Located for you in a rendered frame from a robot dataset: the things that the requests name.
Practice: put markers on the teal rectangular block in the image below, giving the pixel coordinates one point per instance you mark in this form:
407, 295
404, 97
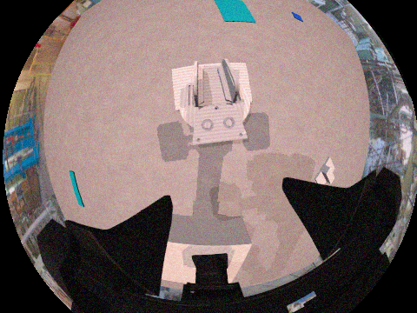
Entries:
75, 189

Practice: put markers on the teal flat plate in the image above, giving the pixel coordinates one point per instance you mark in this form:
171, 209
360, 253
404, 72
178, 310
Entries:
234, 10

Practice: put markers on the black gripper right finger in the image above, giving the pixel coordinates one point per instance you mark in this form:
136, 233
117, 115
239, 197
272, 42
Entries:
325, 211

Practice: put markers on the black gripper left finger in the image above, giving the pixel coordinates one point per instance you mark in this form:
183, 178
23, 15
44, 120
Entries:
136, 247

